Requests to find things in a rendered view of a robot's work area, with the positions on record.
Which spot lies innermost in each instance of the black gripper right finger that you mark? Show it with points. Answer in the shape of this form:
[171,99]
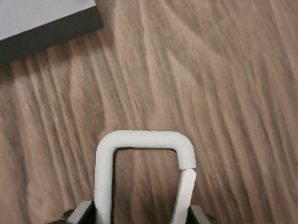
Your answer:
[195,215]

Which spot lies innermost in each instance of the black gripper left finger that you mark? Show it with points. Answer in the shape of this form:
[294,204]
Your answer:
[83,214]

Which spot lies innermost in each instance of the grey tray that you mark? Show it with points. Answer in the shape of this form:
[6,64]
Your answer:
[30,26]

